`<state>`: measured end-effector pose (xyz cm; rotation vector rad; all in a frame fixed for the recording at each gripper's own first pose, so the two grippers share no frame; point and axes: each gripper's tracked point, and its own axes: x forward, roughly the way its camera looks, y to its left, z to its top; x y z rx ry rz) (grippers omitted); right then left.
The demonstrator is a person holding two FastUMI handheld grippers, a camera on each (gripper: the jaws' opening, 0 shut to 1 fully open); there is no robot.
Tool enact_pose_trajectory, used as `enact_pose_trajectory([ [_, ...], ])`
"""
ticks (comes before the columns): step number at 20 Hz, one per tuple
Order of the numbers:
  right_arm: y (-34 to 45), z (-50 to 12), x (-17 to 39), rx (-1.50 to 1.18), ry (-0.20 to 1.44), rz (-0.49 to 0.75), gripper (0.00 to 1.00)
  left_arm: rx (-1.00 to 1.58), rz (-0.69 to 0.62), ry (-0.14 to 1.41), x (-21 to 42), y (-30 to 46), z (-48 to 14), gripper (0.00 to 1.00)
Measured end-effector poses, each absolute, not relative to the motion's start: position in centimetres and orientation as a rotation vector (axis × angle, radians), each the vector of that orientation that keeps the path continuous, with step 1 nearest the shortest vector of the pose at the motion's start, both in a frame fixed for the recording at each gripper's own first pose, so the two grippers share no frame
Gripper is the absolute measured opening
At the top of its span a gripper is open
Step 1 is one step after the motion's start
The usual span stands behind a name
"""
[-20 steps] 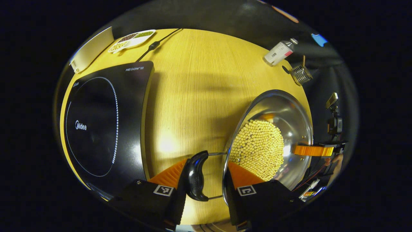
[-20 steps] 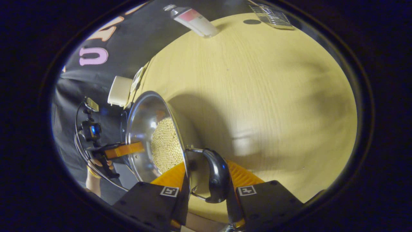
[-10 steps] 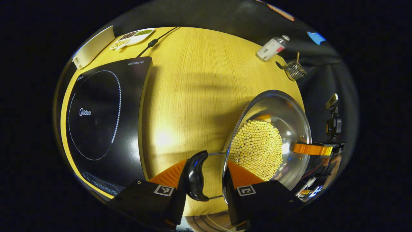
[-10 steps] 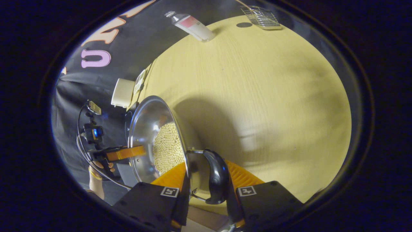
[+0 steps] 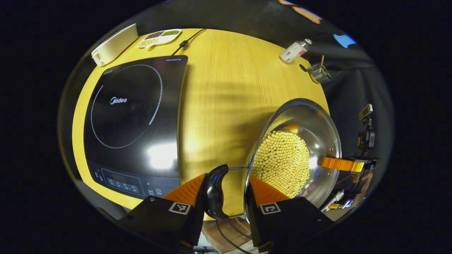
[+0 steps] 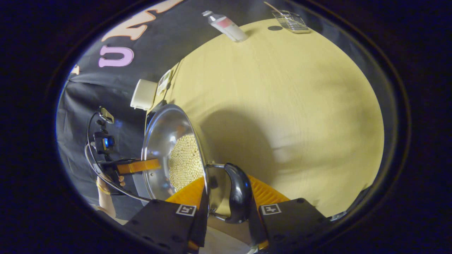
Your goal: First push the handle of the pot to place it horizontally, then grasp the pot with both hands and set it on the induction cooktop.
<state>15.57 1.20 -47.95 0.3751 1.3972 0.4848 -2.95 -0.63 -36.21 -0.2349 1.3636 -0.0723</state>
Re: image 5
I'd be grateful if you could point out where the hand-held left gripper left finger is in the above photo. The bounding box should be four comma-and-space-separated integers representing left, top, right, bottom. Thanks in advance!
117, 173, 209, 247

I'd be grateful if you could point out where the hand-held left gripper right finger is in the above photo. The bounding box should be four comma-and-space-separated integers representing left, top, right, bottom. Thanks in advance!
245, 176, 334, 253

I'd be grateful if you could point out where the stainless steel pot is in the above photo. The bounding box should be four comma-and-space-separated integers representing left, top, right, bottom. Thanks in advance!
204, 98, 342, 221

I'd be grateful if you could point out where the pile of soybeans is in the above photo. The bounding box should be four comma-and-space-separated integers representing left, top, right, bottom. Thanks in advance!
251, 131, 310, 199

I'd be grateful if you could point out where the black induction cooktop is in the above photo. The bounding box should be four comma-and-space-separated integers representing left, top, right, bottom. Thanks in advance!
84, 55, 188, 200

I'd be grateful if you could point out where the clear bottle with red label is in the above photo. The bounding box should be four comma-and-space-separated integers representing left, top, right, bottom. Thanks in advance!
280, 38, 313, 64

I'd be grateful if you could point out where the white toaster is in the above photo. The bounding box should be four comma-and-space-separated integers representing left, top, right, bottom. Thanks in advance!
91, 23, 139, 67

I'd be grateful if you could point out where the white divided bean dish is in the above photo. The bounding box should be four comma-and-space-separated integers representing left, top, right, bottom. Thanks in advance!
137, 29, 182, 49

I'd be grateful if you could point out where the thin black cable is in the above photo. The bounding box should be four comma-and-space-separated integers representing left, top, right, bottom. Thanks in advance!
215, 219, 252, 254

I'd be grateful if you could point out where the black power cable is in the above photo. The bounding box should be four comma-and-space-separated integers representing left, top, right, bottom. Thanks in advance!
172, 28, 206, 56

